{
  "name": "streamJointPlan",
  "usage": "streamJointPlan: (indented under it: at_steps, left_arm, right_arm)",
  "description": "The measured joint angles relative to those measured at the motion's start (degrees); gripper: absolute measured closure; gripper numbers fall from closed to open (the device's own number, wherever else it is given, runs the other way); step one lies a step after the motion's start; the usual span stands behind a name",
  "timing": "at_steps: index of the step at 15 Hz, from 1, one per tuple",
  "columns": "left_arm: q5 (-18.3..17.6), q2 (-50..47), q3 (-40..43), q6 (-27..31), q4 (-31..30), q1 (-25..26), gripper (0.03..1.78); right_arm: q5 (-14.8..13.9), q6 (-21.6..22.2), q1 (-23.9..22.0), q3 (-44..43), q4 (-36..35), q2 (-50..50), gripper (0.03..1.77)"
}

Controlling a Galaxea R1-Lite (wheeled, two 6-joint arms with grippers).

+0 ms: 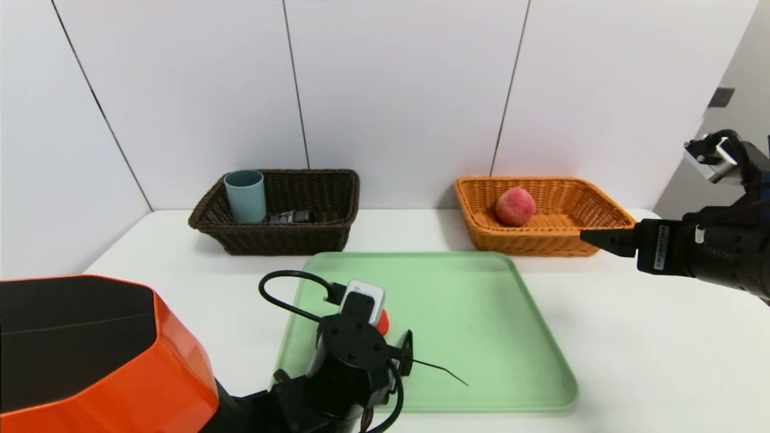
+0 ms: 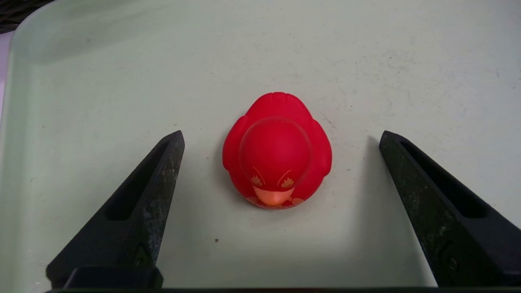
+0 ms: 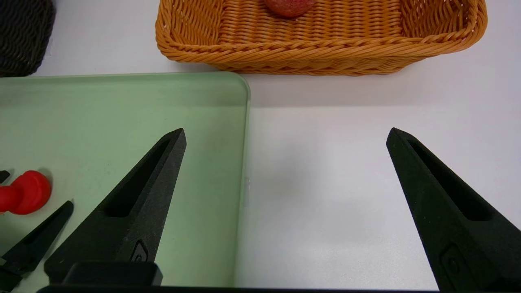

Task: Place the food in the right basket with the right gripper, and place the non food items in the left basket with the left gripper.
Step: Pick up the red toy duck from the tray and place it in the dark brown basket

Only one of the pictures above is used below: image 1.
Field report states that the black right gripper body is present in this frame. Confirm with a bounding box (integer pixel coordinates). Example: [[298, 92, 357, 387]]
[[636, 218, 770, 300]]

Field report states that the pink peach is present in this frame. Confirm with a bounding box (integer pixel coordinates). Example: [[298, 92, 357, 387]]
[[495, 187, 537, 227]]

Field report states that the black face wash tube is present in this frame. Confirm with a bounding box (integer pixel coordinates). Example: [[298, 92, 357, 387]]
[[268, 209, 315, 224]]

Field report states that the blue-grey plastic cup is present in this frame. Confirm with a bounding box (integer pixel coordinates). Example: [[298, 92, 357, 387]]
[[223, 170, 267, 224]]

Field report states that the orange wicker basket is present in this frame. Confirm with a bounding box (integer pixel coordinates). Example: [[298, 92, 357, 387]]
[[454, 176, 640, 258]]

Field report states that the dark brown wicker basket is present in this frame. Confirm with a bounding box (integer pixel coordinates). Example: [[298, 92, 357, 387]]
[[188, 169, 361, 256]]

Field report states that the light green plastic tray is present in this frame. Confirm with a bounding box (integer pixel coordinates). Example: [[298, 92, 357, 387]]
[[271, 251, 579, 413]]

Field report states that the black zip tie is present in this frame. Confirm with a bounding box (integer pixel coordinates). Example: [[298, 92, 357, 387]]
[[411, 358, 469, 387]]

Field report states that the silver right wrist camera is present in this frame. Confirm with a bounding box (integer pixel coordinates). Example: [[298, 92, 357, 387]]
[[683, 134, 744, 184]]

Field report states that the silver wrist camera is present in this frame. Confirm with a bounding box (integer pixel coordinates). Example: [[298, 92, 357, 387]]
[[683, 134, 744, 184], [339, 280, 386, 328]]

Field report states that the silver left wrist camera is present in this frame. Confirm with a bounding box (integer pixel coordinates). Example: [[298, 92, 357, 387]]
[[339, 280, 386, 328]]

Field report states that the black left wrist camera cable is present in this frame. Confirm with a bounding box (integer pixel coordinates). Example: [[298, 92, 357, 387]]
[[259, 270, 347, 322]]

